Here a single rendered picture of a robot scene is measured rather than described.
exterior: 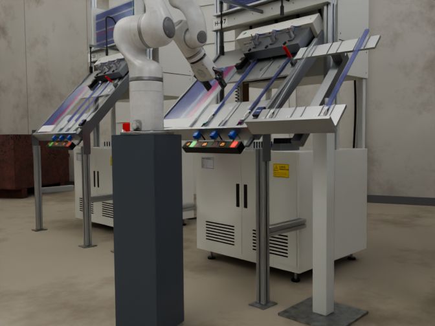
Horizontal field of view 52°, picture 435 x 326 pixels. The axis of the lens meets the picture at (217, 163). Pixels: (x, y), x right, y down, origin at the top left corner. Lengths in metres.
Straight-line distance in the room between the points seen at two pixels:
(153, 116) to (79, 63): 5.16
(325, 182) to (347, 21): 1.04
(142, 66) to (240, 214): 1.03
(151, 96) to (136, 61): 0.13
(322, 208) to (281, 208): 0.43
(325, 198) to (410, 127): 3.19
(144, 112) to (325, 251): 0.84
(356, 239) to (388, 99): 2.53
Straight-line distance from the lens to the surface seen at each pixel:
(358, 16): 2.58
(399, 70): 4.88
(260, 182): 1.80
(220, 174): 2.38
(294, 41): 2.18
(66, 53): 6.87
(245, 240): 2.30
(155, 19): 1.58
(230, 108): 2.05
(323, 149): 1.71
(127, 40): 1.64
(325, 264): 1.77
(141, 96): 1.57
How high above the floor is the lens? 0.69
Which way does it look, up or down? 3 degrees down
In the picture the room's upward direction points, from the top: 1 degrees counter-clockwise
